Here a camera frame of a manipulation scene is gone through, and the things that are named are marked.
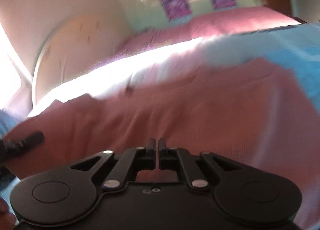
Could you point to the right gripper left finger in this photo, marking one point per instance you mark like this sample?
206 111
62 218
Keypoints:
14 148

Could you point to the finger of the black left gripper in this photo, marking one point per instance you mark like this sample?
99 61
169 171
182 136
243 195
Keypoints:
111 171

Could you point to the pink quilt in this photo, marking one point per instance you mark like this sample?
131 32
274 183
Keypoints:
227 22

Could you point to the patterned blue white bedsheet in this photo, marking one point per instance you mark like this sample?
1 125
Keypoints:
294 47

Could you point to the pink sweatshirt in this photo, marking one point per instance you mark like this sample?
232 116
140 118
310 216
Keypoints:
255 114

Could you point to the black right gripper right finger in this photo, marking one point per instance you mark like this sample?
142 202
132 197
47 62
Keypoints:
201 171

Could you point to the person's hand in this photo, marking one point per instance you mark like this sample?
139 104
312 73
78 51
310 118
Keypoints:
7 219

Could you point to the cream bed headboard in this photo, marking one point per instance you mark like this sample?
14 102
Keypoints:
75 47

